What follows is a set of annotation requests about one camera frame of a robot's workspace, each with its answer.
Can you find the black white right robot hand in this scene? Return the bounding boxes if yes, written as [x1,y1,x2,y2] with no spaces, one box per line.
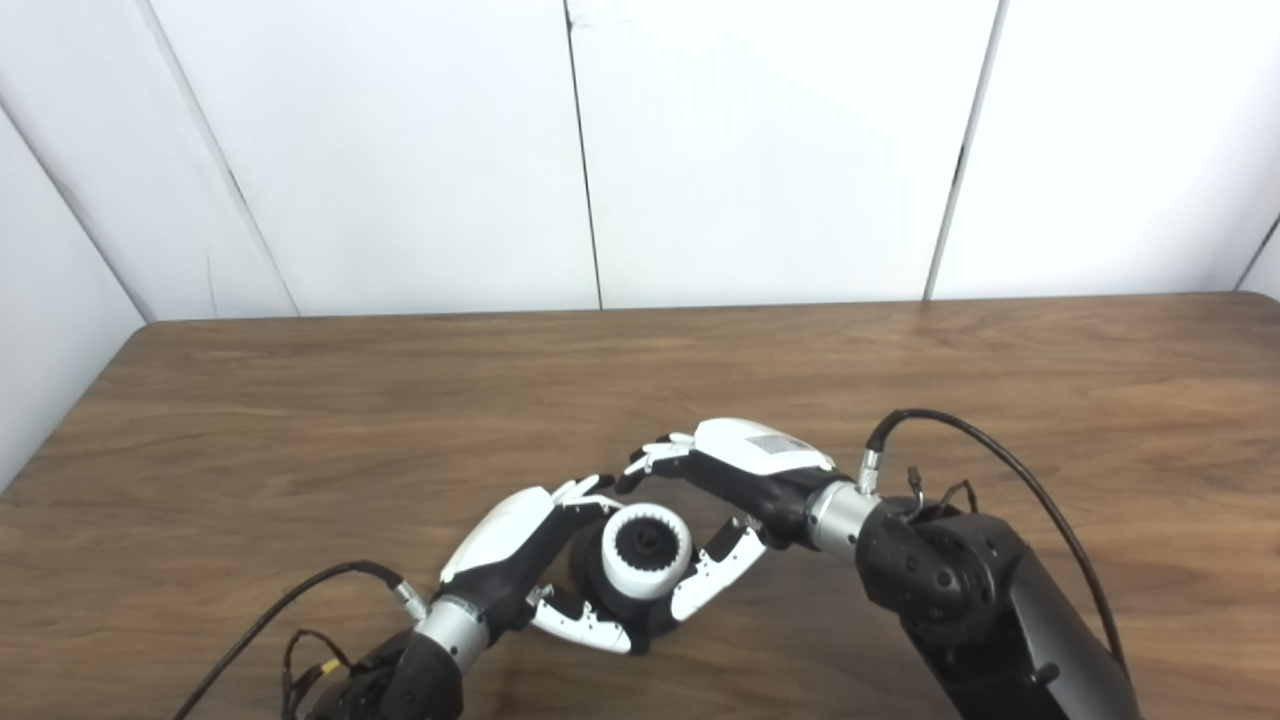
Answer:
[615,418,839,623]

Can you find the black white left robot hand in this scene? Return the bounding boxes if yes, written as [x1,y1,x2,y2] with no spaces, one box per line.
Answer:
[438,473,651,656]

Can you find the round black plastic part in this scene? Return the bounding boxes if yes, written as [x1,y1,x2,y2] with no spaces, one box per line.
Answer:
[568,518,701,651]

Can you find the white toothed plastic ring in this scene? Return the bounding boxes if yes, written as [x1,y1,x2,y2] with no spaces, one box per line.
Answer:
[600,503,694,601]

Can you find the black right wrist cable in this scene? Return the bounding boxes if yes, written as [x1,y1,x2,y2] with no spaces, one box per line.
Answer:
[858,408,1131,681]

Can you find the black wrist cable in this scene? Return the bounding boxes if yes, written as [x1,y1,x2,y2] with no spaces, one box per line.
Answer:
[858,408,1131,681]
[170,560,429,720]

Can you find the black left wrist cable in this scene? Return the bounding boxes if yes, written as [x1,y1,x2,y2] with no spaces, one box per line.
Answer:
[170,560,429,720]

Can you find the thin black wrist wires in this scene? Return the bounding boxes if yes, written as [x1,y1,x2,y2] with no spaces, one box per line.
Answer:
[905,465,979,521]

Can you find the thin wires with yellow connector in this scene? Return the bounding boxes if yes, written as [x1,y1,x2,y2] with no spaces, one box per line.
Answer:
[280,628,351,720]

